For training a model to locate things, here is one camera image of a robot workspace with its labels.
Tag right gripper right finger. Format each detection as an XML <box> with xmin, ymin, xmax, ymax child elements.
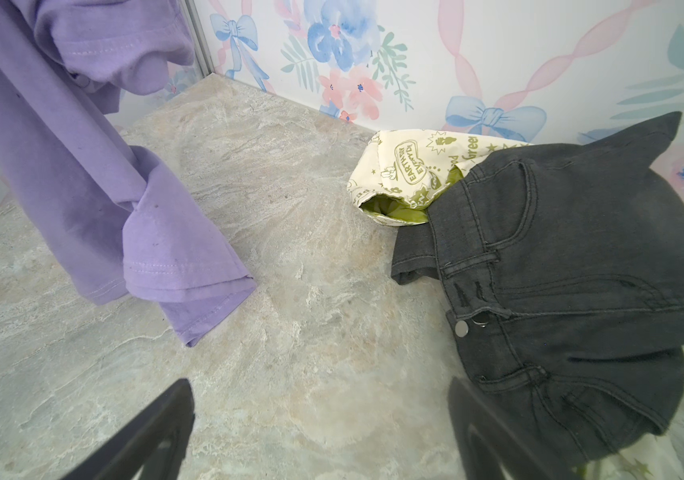
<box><xmin>447</xmin><ymin>377</ymin><xmax>577</xmax><ymax>480</ymax></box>

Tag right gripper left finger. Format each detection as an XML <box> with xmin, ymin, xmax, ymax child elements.
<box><xmin>64</xmin><ymin>378</ymin><xmax>195</xmax><ymax>480</ymax></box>

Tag purple t-shirt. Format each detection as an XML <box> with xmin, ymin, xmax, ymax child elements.
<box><xmin>0</xmin><ymin>1</ymin><xmax>256</xmax><ymax>346</ymax></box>

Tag cream green printed cloth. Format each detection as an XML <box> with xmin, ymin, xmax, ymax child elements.
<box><xmin>347</xmin><ymin>129</ymin><xmax>527</xmax><ymax>227</ymax></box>

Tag dark grey jeans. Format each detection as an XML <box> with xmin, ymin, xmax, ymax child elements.
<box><xmin>391</xmin><ymin>112</ymin><xmax>684</xmax><ymax>467</ymax></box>

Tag left corner aluminium post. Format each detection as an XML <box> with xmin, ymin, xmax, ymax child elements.
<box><xmin>179</xmin><ymin>0</ymin><xmax>215</xmax><ymax>78</ymax></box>

